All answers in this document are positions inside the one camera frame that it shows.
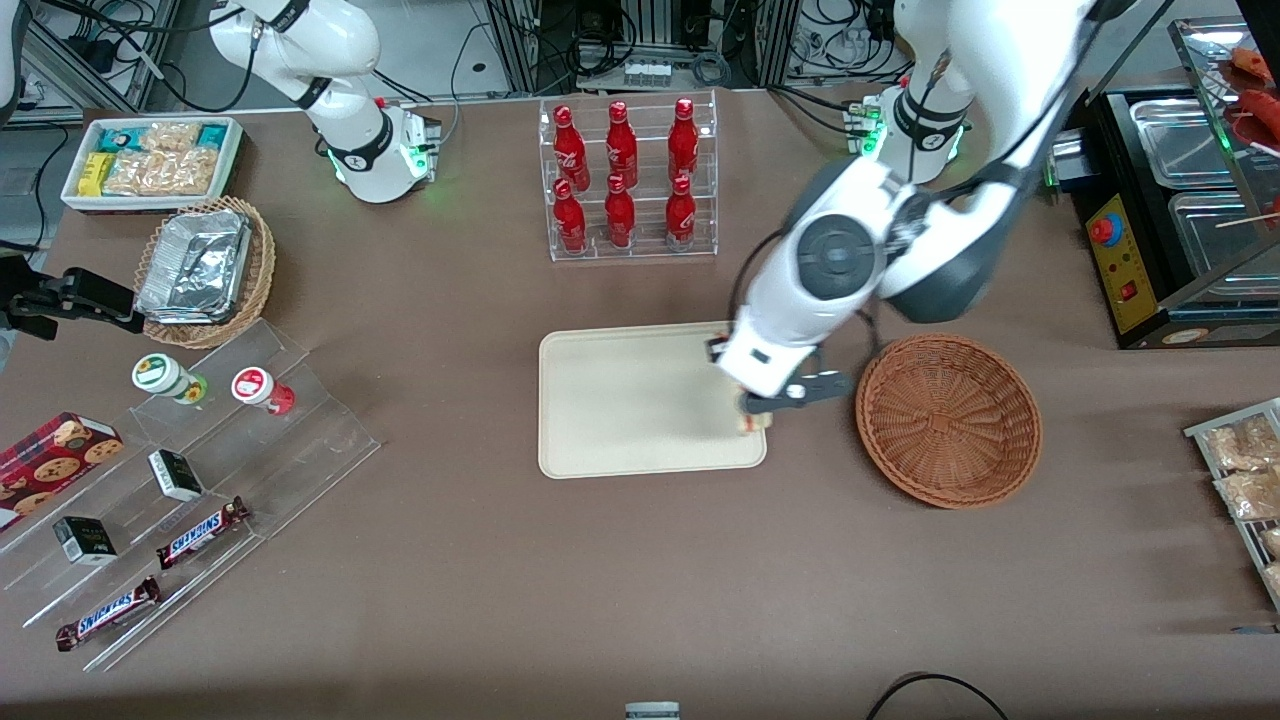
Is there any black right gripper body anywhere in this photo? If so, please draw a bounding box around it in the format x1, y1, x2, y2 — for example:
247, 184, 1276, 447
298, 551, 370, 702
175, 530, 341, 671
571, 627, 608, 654
0, 256, 65, 342

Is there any round brown wicker basket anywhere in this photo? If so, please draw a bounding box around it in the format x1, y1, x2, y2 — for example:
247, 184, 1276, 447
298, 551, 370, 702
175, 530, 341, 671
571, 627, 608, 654
855, 333, 1043, 510

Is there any cream plastic tray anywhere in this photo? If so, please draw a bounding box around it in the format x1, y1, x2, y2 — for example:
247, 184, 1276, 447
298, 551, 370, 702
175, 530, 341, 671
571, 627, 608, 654
538, 320, 768, 480

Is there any oval light wicker basket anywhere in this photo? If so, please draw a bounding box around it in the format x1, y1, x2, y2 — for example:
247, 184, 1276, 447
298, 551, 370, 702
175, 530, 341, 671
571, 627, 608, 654
133, 196, 277, 350

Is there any tray of packaged snacks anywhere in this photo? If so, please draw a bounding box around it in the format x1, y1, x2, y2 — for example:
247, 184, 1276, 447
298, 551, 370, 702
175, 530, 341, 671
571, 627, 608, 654
1184, 398, 1280, 612

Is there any green lid cup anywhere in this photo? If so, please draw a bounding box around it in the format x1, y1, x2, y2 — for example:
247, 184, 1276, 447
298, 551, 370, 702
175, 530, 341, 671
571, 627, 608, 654
131, 353, 210, 406

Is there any aluminium foil container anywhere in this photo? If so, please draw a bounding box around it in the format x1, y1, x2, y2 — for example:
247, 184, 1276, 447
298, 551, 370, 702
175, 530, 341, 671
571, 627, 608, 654
136, 208, 252, 326

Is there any clear cracker bag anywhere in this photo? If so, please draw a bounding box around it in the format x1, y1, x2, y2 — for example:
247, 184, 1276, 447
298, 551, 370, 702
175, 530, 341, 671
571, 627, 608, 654
104, 148, 217, 197

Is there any red cola bottle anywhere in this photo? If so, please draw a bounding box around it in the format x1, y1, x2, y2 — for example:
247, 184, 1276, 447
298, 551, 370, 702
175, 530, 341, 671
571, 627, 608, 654
668, 97, 699, 181
665, 175, 697, 249
553, 178, 588, 253
553, 105, 591, 191
606, 100, 639, 189
604, 174, 636, 249

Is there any clear acrylic bottle rack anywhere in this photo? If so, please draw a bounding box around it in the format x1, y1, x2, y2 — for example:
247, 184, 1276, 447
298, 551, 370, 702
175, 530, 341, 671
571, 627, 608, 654
538, 89, 719, 264

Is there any red cookie box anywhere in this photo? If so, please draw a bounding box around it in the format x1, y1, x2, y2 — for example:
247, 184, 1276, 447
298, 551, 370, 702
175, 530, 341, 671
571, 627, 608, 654
0, 412, 127, 532

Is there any red lid cup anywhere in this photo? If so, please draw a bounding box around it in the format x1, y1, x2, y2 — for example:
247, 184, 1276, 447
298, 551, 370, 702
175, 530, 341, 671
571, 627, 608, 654
231, 367, 297, 417

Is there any small black box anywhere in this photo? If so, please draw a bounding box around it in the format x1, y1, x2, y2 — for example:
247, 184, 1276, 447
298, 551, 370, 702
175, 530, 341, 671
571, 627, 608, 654
52, 516, 119, 567
148, 450, 206, 503

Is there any white snack bin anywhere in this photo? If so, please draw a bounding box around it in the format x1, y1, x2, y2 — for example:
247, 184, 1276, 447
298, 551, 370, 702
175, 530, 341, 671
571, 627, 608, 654
60, 116, 245, 216

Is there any snickers chocolate bar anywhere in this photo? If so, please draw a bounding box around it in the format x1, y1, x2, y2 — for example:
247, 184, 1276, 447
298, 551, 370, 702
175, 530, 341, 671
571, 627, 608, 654
155, 497, 251, 571
55, 575, 162, 653

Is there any clear acrylic stepped display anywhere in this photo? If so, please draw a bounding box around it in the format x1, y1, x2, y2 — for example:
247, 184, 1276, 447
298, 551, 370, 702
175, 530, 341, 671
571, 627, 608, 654
0, 318, 382, 673

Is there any black food warmer machine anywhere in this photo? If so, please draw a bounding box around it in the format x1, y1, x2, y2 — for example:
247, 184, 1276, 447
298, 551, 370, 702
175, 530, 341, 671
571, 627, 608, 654
1045, 18, 1280, 351

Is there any steel warmer pan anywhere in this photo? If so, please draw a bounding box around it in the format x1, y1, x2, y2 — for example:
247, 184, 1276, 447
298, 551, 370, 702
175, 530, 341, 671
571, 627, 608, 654
1128, 96, 1239, 192
1167, 189, 1280, 303

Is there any clear bag of snacks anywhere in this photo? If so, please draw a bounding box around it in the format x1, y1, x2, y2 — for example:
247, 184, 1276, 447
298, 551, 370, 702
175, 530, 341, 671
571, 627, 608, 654
1204, 415, 1280, 472
1214, 468, 1280, 522

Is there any red sausage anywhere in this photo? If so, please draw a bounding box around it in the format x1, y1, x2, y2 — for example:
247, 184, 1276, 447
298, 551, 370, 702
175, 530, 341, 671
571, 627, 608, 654
1230, 46, 1280, 89
1234, 88, 1280, 153

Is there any black cable loop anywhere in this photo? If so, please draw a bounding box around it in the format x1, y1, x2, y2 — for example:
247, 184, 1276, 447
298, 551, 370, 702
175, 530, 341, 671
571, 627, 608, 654
865, 672, 1011, 720

